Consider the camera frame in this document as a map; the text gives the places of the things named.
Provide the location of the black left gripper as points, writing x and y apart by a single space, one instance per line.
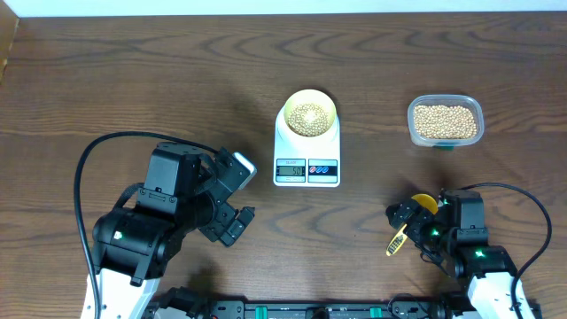
221 222

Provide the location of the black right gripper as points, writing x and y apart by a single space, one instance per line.
407 208

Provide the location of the yellow plastic scoop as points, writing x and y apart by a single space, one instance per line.
424 200

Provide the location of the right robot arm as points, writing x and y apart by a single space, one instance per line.
450 233

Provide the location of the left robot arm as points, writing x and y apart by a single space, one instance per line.
185 189

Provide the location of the white digital kitchen scale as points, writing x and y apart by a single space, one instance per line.
301 161

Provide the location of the yellow bowl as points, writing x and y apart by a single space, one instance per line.
309 112

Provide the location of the clear container of soybeans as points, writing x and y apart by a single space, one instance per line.
445 121

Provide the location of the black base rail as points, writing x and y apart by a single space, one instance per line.
183 303

